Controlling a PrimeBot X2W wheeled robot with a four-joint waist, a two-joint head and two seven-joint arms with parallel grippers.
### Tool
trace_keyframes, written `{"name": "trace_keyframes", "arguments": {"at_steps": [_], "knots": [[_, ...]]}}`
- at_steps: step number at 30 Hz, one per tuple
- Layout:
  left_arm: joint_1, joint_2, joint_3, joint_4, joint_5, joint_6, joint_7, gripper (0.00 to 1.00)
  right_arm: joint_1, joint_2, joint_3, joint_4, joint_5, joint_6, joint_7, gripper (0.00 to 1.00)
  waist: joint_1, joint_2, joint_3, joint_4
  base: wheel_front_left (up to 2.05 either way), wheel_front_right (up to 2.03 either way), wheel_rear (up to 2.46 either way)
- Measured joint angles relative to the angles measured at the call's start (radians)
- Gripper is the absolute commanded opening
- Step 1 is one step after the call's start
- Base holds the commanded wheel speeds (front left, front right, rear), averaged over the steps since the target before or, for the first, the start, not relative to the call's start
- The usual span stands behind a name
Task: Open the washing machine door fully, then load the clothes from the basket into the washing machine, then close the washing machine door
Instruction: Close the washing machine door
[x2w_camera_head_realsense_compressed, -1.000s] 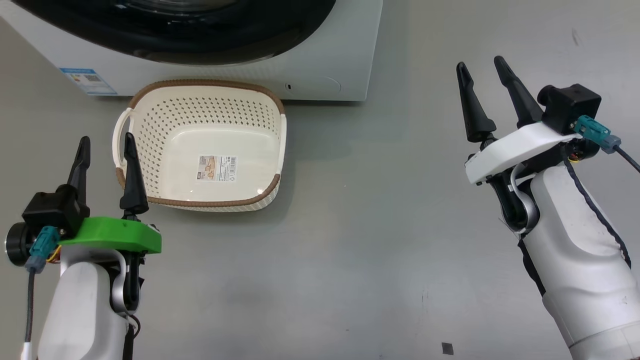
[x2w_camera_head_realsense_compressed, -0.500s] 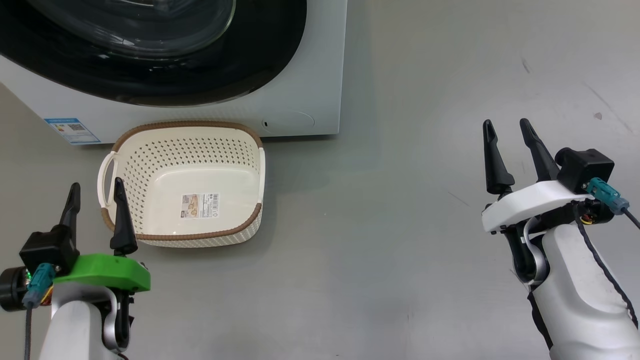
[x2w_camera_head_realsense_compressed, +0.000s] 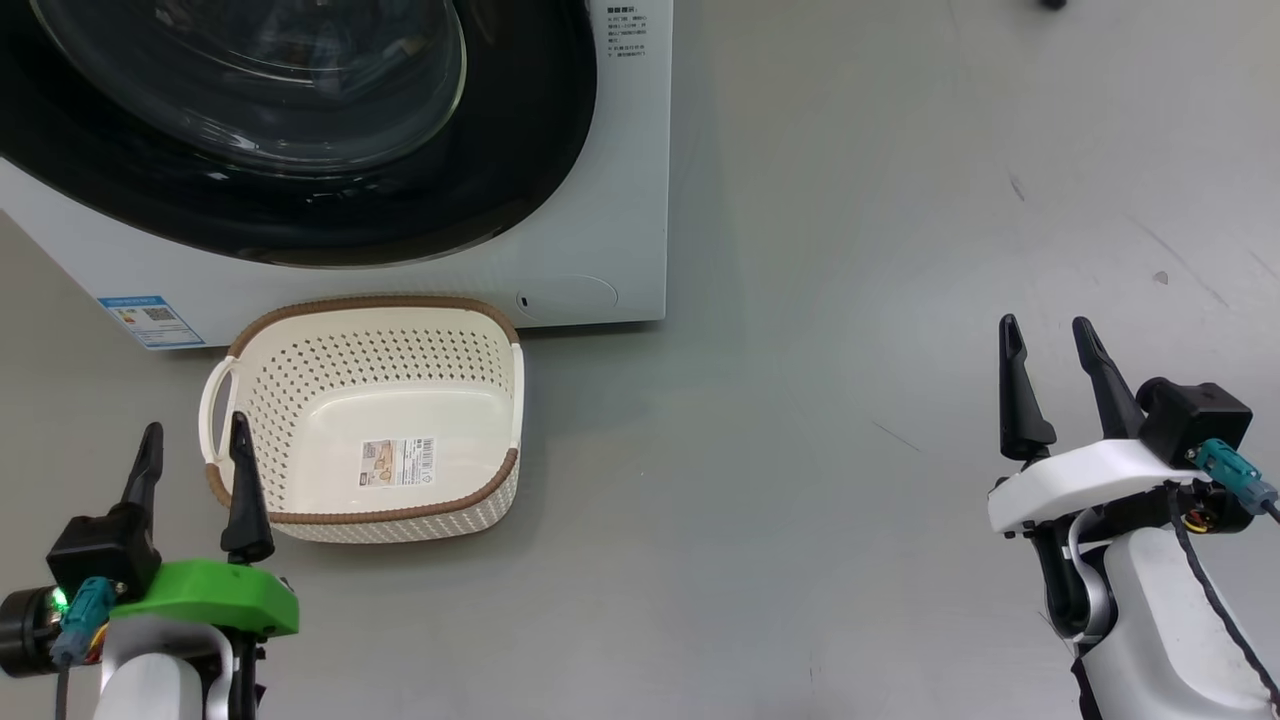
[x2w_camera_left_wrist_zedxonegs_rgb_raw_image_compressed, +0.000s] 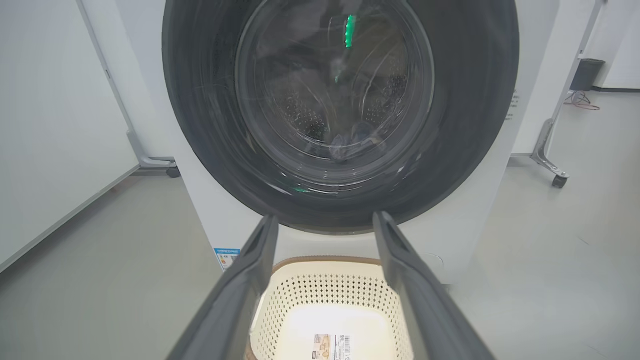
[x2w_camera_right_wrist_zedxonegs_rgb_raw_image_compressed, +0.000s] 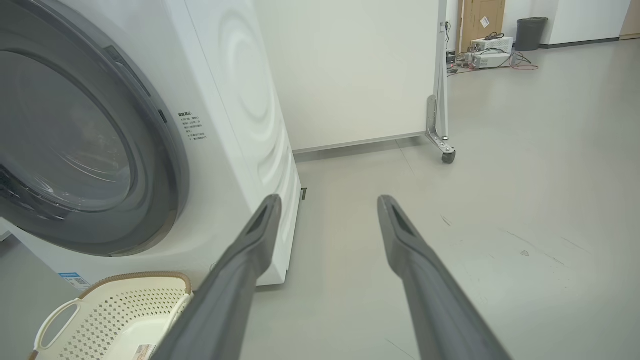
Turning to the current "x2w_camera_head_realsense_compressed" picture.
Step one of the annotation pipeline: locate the teal-plug camera cable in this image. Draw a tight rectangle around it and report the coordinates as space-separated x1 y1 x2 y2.
1187 438 1280 521
50 577 118 720

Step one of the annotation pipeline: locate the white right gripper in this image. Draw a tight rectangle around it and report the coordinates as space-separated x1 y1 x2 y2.
987 314 1211 536

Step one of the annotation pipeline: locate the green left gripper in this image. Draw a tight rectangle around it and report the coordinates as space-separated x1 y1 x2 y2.
110 411 300 638

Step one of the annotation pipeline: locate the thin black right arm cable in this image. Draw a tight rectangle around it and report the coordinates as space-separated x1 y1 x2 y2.
1165 490 1280 706

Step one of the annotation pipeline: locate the teal-plug left camera cable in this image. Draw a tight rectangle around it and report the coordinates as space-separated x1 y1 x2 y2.
50 577 118 720

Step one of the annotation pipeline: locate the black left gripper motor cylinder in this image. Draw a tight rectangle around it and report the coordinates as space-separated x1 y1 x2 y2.
0 588 63 678

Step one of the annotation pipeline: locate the white front-load washing machine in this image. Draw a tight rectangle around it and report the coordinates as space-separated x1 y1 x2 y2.
0 0 674 351

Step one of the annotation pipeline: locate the cream perforated laundry basket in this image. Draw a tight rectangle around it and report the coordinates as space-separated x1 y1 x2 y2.
199 294 525 544

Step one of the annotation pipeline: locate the printed basket label sticker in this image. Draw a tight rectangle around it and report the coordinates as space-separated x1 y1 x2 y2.
361 437 438 489

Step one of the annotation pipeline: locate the blue energy label sticker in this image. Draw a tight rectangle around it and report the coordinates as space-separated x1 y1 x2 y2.
97 294 206 350

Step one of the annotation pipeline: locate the teal-plug right camera cable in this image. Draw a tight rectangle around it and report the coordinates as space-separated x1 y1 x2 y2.
1187 438 1280 521

